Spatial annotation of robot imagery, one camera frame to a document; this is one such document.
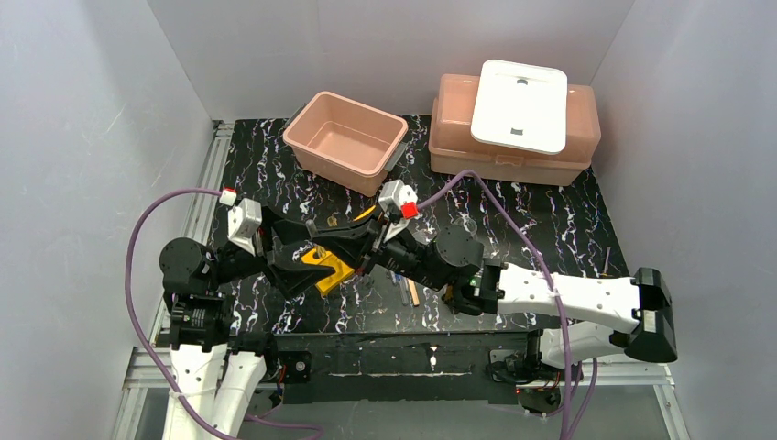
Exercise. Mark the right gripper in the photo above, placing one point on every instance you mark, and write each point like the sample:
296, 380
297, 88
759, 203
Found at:
384, 244

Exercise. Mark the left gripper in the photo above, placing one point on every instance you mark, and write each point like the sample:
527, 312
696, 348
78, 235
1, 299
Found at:
268, 245

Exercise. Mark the clear glass test tube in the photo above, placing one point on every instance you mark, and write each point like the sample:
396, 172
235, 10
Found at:
311, 228

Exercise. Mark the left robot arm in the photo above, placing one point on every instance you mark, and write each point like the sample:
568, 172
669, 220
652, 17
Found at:
250, 359

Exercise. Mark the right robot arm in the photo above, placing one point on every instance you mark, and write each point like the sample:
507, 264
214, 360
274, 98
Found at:
630, 315

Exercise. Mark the blue capped plastic pipette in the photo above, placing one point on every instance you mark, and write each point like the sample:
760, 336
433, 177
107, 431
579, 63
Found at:
402, 285

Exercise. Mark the wooden stick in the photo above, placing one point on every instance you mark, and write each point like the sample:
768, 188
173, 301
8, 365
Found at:
414, 296

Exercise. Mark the clear glass beaker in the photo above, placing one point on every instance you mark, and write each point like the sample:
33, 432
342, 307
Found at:
468, 224

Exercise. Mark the open pink plastic bin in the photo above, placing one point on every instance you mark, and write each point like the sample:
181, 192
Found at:
346, 142

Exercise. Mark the white rectangular lid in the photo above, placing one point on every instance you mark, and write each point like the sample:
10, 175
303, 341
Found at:
521, 106

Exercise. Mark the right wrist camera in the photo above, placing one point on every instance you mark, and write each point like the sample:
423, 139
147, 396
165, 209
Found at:
398, 203

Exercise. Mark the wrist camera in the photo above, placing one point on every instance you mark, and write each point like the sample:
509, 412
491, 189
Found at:
398, 203
244, 222

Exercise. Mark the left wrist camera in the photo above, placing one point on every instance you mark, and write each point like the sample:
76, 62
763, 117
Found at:
244, 222

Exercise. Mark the aluminium frame rail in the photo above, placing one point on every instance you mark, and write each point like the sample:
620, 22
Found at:
188, 341

